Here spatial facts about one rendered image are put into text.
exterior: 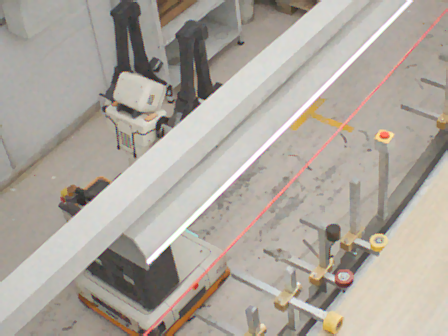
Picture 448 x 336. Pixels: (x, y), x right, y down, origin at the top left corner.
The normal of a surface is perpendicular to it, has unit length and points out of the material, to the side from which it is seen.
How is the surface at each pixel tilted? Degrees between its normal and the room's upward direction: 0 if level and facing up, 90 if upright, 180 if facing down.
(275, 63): 0
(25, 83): 90
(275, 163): 0
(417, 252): 0
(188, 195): 61
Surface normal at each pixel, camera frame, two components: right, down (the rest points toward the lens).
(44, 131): 0.80, 0.32
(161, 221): 0.66, -0.10
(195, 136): -0.10, -0.77
